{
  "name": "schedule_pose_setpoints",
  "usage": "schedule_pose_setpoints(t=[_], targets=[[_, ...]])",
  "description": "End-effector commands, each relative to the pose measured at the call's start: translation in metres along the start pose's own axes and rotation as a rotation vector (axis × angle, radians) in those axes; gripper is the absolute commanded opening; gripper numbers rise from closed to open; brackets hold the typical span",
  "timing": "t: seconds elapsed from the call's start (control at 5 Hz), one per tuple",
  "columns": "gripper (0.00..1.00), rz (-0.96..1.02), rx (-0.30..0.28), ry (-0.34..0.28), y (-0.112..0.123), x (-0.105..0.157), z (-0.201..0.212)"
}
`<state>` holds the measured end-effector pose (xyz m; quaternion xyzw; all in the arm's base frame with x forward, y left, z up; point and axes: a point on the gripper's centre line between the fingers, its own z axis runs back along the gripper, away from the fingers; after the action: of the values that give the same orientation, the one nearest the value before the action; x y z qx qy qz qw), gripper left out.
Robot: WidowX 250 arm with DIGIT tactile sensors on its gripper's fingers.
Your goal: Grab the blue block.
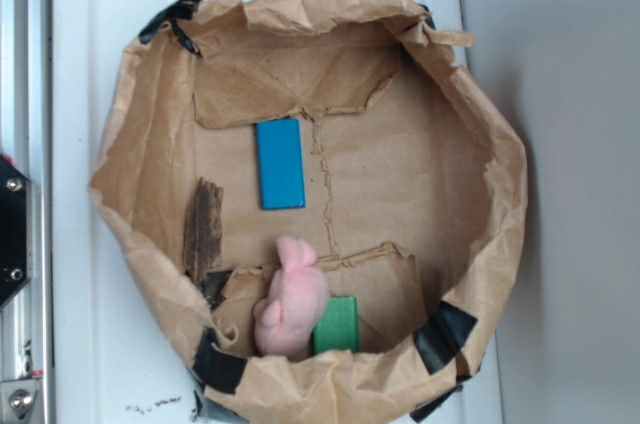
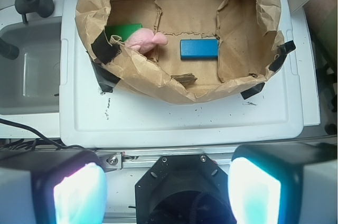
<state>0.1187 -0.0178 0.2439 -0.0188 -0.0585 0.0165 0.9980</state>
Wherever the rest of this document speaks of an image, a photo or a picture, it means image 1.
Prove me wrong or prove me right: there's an aluminium frame rail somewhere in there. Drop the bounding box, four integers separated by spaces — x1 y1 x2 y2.
1 0 55 423

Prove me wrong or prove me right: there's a pink plush pig toy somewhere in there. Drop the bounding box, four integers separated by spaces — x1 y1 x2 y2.
253 236 330 360

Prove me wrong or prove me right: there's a green rectangular block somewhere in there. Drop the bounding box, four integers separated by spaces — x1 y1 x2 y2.
313 296 360 354

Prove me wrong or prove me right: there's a blue rectangular block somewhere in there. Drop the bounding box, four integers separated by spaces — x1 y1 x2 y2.
256 118 306 210

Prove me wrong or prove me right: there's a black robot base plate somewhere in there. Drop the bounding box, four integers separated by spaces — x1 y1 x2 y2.
0 155 30 310

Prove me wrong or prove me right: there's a brown paper bag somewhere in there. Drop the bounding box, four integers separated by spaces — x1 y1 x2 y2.
89 0 527 423

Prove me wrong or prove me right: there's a white plastic tray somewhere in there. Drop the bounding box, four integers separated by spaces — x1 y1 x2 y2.
51 0 505 424

